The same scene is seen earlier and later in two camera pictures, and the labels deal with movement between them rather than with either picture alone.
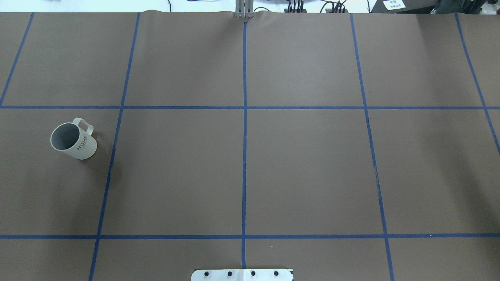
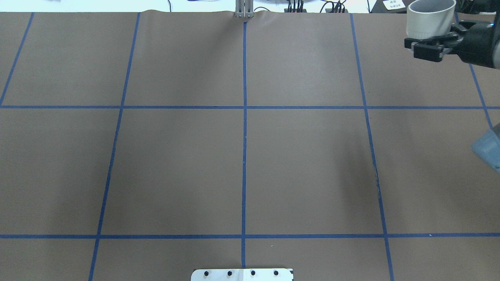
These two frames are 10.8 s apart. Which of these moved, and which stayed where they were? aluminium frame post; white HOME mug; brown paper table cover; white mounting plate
Moved: white HOME mug
Stayed: aluminium frame post; brown paper table cover; white mounting plate
